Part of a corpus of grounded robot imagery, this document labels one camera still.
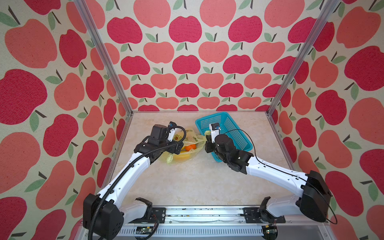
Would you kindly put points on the left aluminium frame post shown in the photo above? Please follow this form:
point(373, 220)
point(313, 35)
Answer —
point(90, 24)

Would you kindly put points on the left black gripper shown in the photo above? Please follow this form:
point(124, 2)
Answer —
point(173, 149)

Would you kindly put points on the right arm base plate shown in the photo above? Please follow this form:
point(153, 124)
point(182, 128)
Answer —
point(261, 216)

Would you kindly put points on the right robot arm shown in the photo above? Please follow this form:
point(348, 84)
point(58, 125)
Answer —
point(311, 195)

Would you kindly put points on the yellow plastic bag with fruit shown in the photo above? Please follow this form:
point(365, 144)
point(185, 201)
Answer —
point(191, 138)

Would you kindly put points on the yellow banana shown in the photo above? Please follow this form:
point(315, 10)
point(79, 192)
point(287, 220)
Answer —
point(183, 156)

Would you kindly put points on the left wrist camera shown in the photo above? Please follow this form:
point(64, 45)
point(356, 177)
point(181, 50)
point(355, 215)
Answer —
point(162, 134)

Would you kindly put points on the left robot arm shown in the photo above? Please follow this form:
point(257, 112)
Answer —
point(104, 213)

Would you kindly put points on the aluminium frame post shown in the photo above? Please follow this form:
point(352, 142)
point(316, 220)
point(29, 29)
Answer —
point(326, 12)
point(90, 24)

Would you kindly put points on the turquoise plastic basket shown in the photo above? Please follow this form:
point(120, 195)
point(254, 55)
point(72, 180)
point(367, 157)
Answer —
point(228, 126)

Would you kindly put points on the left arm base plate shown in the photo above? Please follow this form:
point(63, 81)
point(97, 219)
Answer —
point(157, 213)

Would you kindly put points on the orange fruit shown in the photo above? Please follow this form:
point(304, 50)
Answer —
point(190, 147)

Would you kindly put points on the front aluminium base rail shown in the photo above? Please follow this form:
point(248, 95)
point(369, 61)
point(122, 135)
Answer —
point(228, 223)

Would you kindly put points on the right aluminium frame post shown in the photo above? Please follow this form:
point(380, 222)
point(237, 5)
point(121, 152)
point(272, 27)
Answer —
point(326, 12)

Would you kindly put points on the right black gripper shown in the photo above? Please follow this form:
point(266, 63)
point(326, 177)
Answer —
point(208, 147)

